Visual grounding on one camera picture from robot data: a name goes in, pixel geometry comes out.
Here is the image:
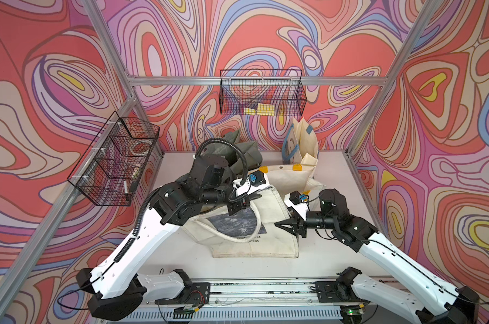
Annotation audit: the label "black wire basket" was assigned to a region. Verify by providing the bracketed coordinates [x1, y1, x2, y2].
[67, 112, 159, 207]
[219, 67, 307, 119]

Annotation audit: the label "beige bag blue handles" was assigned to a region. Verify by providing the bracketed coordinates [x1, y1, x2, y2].
[281, 117, 319, 166]

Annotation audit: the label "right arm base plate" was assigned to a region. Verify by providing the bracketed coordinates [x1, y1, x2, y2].
[309, 281, 361, 303]

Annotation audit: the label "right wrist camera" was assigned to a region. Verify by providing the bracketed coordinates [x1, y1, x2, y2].
[284, 191, 309, 220]

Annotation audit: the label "yellow sticky notes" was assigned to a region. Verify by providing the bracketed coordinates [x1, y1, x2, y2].
[243, 103, 276, 116]

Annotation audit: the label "cream canvas tote bag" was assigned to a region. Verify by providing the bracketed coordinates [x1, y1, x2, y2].
[182, 186, 299, 259]

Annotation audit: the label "olive green fabric bag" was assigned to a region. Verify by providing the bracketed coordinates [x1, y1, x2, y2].
[199, 129, 263, 175]

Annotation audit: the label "white bag yellow handles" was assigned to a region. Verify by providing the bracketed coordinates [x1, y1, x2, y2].
[259, 164, 325, 199]

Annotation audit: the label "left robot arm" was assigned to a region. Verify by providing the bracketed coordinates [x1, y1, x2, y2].
[76, 138, 270, 321]

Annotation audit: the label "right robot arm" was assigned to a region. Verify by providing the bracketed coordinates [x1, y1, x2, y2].
[275, 189, 480, 323]

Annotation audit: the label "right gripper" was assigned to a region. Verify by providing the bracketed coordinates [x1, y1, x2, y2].
[274, 206, 336, 238]

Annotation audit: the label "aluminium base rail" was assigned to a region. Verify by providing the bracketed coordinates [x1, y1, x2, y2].
[94, 276, 432, 324]

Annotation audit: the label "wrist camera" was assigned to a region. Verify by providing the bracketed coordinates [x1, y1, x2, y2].
[284, 191, 309, 220]
[232, 170, 270, 197]

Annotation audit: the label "black wire basket left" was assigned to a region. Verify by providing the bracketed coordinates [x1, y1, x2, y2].
[67, 112, 159, 207]

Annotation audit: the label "black wire basket back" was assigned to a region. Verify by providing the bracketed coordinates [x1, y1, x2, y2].
[219, 67, 307, 119]

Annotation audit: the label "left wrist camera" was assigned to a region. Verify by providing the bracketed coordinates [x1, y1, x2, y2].
[232, 170, 270, 197]

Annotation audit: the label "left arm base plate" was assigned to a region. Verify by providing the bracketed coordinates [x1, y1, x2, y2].
[155, 282, 211, 306]

